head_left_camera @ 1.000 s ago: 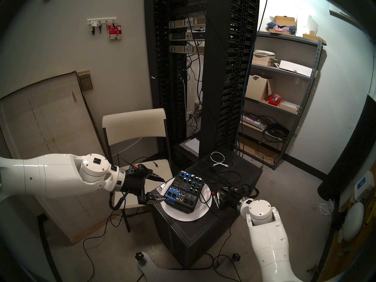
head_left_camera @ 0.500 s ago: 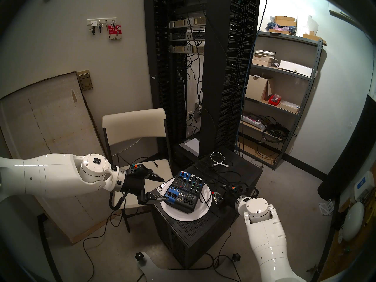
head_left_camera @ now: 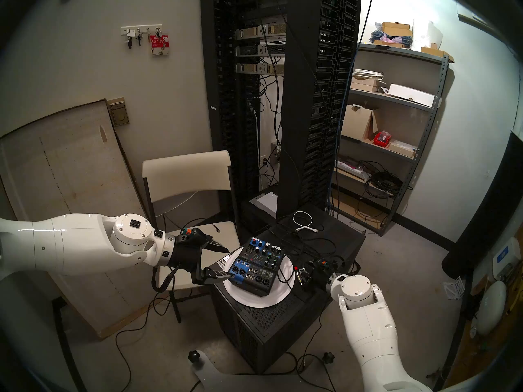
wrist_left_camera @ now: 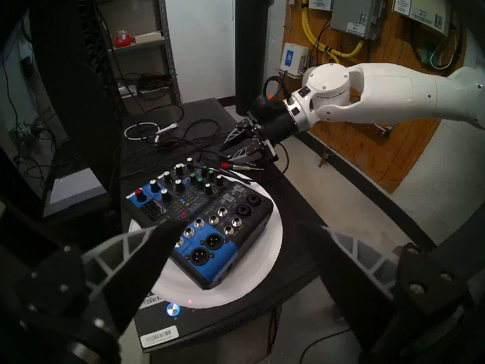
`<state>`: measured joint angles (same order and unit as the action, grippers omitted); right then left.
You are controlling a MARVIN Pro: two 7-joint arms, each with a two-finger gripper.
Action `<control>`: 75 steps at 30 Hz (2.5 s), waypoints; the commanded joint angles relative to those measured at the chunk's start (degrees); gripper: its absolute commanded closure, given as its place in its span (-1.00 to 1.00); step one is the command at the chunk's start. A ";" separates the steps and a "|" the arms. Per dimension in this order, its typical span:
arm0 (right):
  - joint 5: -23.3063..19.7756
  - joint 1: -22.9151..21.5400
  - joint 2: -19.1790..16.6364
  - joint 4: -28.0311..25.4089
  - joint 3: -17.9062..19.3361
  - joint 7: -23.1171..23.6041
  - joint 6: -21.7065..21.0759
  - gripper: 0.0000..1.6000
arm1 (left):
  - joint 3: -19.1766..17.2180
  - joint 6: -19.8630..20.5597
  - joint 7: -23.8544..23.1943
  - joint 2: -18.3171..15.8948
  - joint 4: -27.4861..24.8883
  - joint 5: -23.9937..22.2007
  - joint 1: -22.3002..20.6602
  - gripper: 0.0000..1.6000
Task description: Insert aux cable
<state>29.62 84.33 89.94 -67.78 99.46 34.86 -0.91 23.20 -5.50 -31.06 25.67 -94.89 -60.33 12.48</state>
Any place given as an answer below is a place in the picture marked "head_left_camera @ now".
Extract white flat box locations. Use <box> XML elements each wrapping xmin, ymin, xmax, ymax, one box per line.
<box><xmin>387</xmin><ymin>83</ymin><xmax>436</xmax><ymax>107</ymax></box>

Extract cream folding chair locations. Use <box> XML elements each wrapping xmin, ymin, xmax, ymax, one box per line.
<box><xmin>142</xmin><ymin>150</ymin><xmax>241</xmax><ymax>324</ymax></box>

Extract grey metal shelf unit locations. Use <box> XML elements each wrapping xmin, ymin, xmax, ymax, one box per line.
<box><xmin>329</xmin><ymin>42</ymin><xmax>450</xmax><ymax>237</ymax></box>

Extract black slotted rack column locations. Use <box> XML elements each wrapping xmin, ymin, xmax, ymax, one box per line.
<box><xmin>200</xmin><ymin>0</ymin><xmax>262</xmax><ymax>232</ymax></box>

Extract black server rack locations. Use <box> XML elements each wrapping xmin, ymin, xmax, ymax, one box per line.
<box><xmin>277</xmin><ymin>0</ymin><xmax>362</xmax><ymax>220</ymax></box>

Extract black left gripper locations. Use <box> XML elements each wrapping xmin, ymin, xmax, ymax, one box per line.
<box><xmin>174</xmin><ymin>234</ymin><xmax>236</xmax><ymax>285</ymax></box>

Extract white round plate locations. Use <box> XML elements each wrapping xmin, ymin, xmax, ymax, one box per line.
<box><xmin>223</xmin><ymin>246</ymin><xmax>295</xmax><ymax>308</ymax></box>

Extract clear plastic bag pile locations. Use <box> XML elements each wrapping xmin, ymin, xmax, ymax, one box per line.
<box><xmin>370</xmin><ymin>31</ymin><xmax>412</xmax><ymax>45</ymax></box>

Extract flat tan box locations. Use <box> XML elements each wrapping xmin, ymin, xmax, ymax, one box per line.
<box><xmin>387</xmin><ymin>140</ymin><xmax>418</xmax><ymax>158</ymax></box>

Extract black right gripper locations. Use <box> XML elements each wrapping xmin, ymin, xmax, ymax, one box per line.
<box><xmin>302</xmin><ymin>265</ymin><xmax>337</xmax><ymax>290</ymax></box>

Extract white wall key rack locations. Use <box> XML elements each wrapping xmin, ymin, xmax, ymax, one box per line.
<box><xmin>121</xmin><ymin>25</ymin><xmax>163</xmax><ymax>36</ymax></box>

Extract pink white package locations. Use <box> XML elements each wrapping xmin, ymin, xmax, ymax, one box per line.
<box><xmin>336</xmin><ymin>158</ymin><xmax>372</xmax><ymax>181</ymax></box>

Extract large beige leaning board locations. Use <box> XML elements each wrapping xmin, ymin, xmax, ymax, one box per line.
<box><xmin>0</xmin><ymin>99</ymin><xmax>164</xmax><ymax>339</ymax></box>

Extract white oval router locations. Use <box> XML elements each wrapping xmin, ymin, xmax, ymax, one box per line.
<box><xmin>476</xmin><ymin>280</ymin><xmax>507</xmax><ymax>336</ymax></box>

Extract black cable bundle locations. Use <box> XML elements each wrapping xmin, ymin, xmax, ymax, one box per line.
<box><xmin>360</xmin><ymin>160</ymin><xmax>413</xmax><ymax>198</ymax></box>

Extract open tan cardboard box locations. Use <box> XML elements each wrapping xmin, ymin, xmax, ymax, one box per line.
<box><xmin>341</xmin><ymin>104</ymin><xmax>380</xmax><ymax>142</ymax></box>

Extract tall black tube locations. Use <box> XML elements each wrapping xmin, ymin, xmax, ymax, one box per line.
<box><xmin>441</xmin><ymin>130</ymin><xmax>523</xmax><ymax>280</ymax></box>

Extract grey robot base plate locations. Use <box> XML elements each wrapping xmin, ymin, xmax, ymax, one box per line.
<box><xmin>191</xmin><ymin>352</ymin><xmax>342</xmax><ymax>392</ymax></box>

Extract white plastic bag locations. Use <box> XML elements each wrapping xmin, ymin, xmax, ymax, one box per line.
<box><xmin>412</xmin><ymin>20</ymin><xmax>444</xmax><ymax>51</ymax></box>

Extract black aux cable red plug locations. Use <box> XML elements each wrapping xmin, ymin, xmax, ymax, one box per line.
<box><xmin>277</xmin><ymin>228</ymin><xmax>327</xmax><ymax>292</ymax></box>

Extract black blue audio mixer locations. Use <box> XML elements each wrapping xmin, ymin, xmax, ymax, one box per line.
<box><xmin>228</xmin><ymin>237</ymin><xmax>285</xmax><ymax>297</ymax></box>

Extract stacked tan boxes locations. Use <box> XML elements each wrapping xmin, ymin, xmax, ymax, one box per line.
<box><xmin>351</xmin><ymin>78</ymin><xmax>382</xmax><ymax>93</ymax></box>

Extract grey equipment box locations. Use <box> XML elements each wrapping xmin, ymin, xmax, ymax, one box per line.
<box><xmin>249</xmin><ymin>192</ymin><xmax>280</xmax><ymax>216</ymax></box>

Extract small white wire rack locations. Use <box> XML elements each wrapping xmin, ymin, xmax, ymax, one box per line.
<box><xmin>442</xmin><ymin>276</ymin><xmax>466</xmax><ymax>301</ymax></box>

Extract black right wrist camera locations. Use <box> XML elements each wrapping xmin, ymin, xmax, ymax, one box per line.
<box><xmin>315</xmin><ymin>258</ymin><xmax>343</xmax><ymax>274</ymax></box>

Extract small brown cardboard box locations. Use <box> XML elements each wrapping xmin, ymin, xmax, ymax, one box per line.
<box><xmin>382</xmin><ymin>22</ymin><xmax>411</xmax><ymax>38</ymax></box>

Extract flat open cardboard box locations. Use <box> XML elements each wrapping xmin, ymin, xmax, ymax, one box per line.
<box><xmin>421</xmin><ymin>46</ymin><xmax>455</xmax><ymax>63</ymax></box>

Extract beige wall switch plate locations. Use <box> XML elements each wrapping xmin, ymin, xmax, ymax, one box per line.
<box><xmin>107</xmin><ymin>97</ymin><xmax>130</xmax><ymax>127</ymax></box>

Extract silver rack server unit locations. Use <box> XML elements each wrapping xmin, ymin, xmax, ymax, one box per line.
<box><xmin>235</xmin><ymin>62</ymin><xmax>285</xmax><ymax>75</ymax></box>
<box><xmin>236</xmin><ymin>44</ymin><xmax>285</xmax><ymax>58</ymax></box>
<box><xmin>235</xmin><ymin>24</ymin><xmax>286</xmax><ymax>40</ymax></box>

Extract white box blue label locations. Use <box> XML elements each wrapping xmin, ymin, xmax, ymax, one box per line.
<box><xmin>492</xmin><ymin>237</ymin><xmax>521</xmax><ymax>279</ymax></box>

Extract white usb cable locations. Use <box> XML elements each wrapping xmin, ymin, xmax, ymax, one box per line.
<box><xmin>293</xmin><ymin>211</ymin><xmax>319</xmax><ymax>232</ymax></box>

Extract black perforated metal cabinet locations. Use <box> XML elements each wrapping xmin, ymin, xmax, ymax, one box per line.
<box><xmin>210</xmin><ymin>203</ymin><xmax>366</xmax><ymax>374</ymax></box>

